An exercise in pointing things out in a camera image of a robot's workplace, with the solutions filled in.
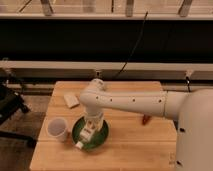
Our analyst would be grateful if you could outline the white wall socket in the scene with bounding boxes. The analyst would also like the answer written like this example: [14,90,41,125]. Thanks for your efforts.
[96,71,101,78]

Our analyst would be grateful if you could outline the red chili pepper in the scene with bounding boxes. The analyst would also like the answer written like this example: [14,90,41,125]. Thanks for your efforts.
[142,115,151,125]

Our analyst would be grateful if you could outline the translucent plastic cup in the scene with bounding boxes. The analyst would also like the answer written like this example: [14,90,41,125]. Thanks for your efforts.
[46,117,68,142]

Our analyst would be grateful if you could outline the black office chair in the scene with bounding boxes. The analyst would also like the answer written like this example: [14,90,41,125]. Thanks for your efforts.
[0,68,37,148]

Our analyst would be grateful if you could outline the black floor cables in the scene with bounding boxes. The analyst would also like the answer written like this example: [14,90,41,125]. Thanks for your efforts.
[184,77,193,93]

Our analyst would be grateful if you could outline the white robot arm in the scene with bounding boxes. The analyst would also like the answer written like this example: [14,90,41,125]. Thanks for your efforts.
[80,79,213,171]

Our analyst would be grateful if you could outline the black cable on wall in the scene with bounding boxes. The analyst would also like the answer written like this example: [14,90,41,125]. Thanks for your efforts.
[112,11,149,81]

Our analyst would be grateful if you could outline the green ceramic bowl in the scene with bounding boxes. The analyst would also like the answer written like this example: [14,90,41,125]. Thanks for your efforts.
[72,117,109,151]

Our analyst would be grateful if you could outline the white plastic bottle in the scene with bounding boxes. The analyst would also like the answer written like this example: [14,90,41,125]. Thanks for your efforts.
[76,123,97,149]

